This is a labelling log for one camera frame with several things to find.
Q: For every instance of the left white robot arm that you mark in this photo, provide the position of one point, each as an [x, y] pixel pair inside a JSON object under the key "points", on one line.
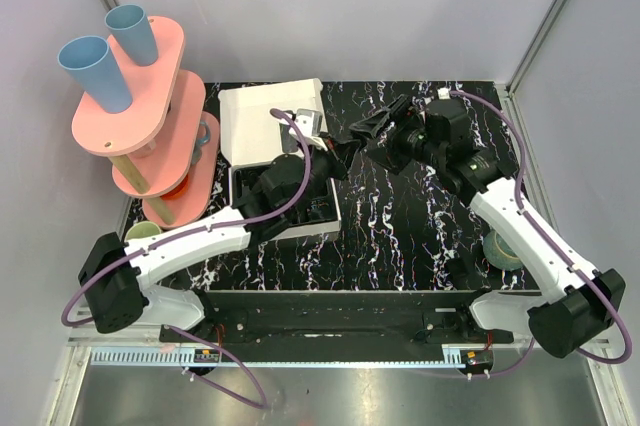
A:
{"points": [[120, 282]]}

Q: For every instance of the green ceramic bowl cup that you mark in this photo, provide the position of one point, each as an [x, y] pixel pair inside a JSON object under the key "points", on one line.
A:
{"points": [[499, 254]]}

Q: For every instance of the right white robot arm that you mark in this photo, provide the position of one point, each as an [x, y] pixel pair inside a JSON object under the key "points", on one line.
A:
{"points": [[576, 301]]}

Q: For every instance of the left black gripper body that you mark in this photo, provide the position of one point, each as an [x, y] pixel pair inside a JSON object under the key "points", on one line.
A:
{"points": [[333, 155]]}

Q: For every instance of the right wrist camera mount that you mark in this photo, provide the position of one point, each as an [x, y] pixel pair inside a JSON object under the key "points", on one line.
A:
{"points": [[444, 94]]}

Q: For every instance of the far blue plastic cup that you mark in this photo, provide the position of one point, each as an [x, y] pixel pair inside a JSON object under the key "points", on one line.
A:
{"points": [[130, 26]]}

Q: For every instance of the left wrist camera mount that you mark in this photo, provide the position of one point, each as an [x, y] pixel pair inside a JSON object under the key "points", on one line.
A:
{"points": [[309, 123]]}

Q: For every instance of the near blue plastic cup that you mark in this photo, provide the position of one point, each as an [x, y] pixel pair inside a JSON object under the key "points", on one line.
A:
{"points": [[90, 61]]}

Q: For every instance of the white clipper kit box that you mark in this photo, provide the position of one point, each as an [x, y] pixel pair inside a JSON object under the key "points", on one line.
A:
{"points": [[267, 161]]}

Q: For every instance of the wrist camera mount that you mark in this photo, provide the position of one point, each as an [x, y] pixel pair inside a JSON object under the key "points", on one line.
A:
{"points": [[309, 123], [444, 94]]}

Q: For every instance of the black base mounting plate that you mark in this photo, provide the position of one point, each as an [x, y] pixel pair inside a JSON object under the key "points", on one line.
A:
{"points": [[335, 325]]}

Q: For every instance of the pink tiered wooden shelf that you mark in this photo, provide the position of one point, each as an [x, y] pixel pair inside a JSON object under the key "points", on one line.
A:
{"points": [[150, 145]]}

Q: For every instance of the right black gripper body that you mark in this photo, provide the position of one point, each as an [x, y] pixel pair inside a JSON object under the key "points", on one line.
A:
{"points": [[411, 141]]}

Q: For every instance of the blue plastic cup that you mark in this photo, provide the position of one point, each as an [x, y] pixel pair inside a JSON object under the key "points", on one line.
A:
{"points": [[130, 26], [90, 61]]}

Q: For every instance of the light green cup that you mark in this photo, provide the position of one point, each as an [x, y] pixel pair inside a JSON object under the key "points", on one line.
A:
{"points": [[141, 230]]}

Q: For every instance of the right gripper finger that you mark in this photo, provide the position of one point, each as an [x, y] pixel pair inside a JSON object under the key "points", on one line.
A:
{"points": [[401, 110], [370, 128]]}

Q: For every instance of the blue mug on shelf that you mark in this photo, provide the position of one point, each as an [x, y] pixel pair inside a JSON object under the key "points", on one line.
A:
{"points": [[202, 138]]}

